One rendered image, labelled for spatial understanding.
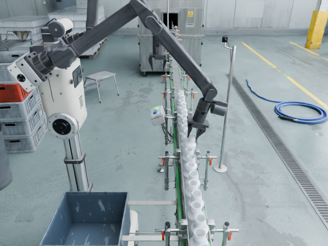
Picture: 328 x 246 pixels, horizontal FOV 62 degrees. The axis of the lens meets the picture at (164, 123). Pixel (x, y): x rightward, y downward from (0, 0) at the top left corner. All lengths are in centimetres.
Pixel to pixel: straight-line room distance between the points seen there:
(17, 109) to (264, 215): 282
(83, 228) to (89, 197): 19
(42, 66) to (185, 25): 485
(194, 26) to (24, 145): 393
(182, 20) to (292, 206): 418
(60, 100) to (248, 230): 185
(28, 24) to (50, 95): 690
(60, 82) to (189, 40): 474
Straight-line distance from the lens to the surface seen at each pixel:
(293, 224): 273
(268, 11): 1206
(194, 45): 596
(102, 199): 142
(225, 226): 103
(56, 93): 142
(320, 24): 991
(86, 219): 154
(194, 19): 588
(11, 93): 345
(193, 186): 107
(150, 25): 107
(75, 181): 176
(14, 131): 365
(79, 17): 771
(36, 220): 276
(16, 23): 843
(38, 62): 123
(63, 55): 117
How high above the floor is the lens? 185
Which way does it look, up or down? 27 degrees down
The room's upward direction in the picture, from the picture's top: straight up
